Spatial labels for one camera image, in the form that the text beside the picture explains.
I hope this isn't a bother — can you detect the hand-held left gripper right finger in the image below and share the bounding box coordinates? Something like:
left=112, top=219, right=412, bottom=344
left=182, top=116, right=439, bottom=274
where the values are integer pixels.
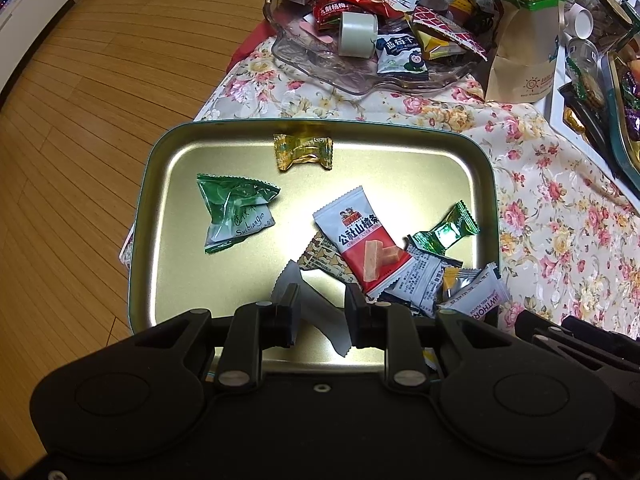
left=344, top=282, right=512, bottom=394

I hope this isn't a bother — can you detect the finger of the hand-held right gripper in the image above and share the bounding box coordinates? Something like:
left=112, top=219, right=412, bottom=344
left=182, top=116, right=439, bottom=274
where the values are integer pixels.
left=514, top=310, right=640, bottom=382

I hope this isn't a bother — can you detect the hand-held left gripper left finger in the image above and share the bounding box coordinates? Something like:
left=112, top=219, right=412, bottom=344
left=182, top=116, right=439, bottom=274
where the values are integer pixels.
left=132, top=283, right=302, bottom=394

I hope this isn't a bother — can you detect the plain white snack packet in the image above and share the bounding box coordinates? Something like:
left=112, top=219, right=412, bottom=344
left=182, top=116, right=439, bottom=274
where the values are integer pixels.
left=271, top=259, right=352, bottom=359

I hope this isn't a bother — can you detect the patterned snack packet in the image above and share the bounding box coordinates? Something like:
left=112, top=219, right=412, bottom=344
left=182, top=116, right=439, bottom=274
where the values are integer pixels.
left=298, top=230, right=364, bottom=287

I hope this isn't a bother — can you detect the teal rimmed metal tin tray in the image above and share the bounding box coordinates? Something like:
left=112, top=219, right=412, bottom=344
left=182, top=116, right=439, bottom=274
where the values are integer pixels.
left=129, top=119, right=499, bottom=374

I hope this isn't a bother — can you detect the red white snack packet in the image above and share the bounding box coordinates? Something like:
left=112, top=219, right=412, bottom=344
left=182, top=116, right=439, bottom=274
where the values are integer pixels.
left=313, top=186, right=414, bottom=297

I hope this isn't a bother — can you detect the white black text snack packet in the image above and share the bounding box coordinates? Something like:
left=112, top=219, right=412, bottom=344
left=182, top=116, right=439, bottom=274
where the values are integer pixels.
left=385, top=244, right=464, bottom=319

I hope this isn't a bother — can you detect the small yellow snack packet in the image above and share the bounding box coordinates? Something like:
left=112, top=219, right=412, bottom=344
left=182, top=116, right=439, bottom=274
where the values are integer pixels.
left=441, top=266, right=464, bottom=302

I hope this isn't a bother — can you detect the white purple lettered snack packet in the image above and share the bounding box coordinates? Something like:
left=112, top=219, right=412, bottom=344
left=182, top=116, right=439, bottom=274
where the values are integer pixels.
left=436, top=262, right=511, bottom=331

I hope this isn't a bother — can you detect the green white snack packet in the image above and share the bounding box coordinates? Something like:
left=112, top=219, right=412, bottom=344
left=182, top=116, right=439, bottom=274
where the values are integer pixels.
left=196, top=173, right=281, bottom=255

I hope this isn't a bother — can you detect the green foil candy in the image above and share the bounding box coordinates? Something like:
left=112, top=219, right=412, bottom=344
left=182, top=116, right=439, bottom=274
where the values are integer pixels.
left=407, top=200, right=481, bottom=256

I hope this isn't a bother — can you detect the gold candy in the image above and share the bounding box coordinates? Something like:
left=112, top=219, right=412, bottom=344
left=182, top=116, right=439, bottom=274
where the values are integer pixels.
left=272, top=132, right=335, bottom=172

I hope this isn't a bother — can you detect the floral tablecloth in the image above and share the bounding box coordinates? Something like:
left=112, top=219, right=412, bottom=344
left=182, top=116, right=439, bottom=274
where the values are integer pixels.
left=192, top=20, right=640, bottom=342

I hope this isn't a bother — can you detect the teal tin of candies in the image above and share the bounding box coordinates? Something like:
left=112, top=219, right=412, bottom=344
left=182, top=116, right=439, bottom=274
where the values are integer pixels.
left=606, top=49, right=640, bottom=177

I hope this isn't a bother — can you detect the white board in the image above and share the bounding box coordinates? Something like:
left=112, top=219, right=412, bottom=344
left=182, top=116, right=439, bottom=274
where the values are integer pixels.
left=547, top=74, right=640, bottom=182

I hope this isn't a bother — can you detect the clear glass dish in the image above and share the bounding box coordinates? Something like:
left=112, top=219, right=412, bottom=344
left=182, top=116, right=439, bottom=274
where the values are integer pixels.
left=262, top=0, right=489, bottom=97

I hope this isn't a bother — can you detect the blue white snack packet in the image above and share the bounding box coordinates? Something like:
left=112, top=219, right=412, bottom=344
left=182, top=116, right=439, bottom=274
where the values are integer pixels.
left=375, top=34, right=431, bottom=81

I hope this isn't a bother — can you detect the red cloth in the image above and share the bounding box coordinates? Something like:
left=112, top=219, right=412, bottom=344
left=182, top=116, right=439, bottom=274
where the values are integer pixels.
left=227, top=21, right=272, bottom=74

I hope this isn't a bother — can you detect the pale tape roll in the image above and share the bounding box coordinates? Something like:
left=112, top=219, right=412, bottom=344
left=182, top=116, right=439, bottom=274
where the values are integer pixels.
left=338, top=11, right=379, bottom=59

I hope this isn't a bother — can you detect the clear glass jar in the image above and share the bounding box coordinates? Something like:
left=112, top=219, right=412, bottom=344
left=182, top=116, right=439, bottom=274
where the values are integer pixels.
left=565, top=37, right=601, bottom=79

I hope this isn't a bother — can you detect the brown paper bag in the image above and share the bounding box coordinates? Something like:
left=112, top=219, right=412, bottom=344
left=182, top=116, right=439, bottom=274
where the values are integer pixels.
left=484, top=6, right=565, bottom=104

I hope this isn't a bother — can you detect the red grid patterned packet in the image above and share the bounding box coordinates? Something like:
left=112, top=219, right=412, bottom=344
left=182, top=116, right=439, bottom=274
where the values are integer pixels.
left=407, top=4, right=489, bottom=59

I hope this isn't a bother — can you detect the white cup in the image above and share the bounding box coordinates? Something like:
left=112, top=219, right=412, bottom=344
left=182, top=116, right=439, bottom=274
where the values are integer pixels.
left=564, top=2, right=595, bottom=40

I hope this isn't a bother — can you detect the white cabinet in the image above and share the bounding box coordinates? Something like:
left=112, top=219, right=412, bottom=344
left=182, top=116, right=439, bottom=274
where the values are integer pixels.
left=0, top=0, right=117, bottom=97

